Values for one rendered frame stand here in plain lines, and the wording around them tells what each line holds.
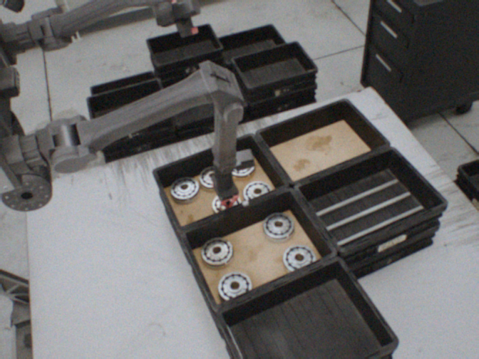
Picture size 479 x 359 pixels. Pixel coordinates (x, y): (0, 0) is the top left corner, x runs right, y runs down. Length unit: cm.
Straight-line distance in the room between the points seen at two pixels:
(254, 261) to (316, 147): 55
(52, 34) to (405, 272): 133
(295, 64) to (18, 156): 202
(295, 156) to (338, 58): 200
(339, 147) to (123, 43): 267
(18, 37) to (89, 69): 251
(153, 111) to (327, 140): 99
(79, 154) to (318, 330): 82
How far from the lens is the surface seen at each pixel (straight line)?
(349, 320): 151
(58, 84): 400
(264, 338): 148
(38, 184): 152
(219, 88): 105
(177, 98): 107
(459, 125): 336
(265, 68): 287
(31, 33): 156
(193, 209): 174
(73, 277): 187
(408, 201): 178
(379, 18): 298
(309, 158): 187
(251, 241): 164
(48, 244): 199
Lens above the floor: 218
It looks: 48 degrees down
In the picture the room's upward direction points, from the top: 7 degrees counter-clockwise
